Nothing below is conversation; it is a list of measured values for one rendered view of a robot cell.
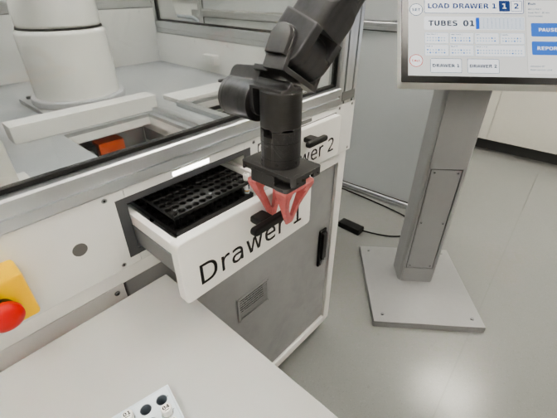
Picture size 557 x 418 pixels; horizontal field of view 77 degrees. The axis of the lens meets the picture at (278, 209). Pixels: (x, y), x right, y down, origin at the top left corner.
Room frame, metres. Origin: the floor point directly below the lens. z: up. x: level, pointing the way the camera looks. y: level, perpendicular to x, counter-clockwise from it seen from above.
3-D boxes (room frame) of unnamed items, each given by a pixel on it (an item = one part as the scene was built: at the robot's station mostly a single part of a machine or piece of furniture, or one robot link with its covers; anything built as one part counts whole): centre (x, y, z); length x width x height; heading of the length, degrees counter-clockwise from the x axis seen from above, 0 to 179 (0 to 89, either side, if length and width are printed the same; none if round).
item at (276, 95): (0.48, 0.00, 1.08); 0.07 x 0.06 x 0.07; 48
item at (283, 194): (0.47, -0.01, 0.94); 0.07 x 0.07 x 0.09; 48
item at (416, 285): (1.22, -0.64, 0.51); 0.50 x 0.45 x 1.02; 176
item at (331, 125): (0.80, -0.06, 0.87); 0.29 x 0.02 x 0.11; 138
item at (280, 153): (0.47, 0.00, 1.01); 0.10 x 0.07 x 0.07; 48
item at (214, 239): (0.47, 0.04, 0.87); 0.29 x 0.02 x 0.11; 138
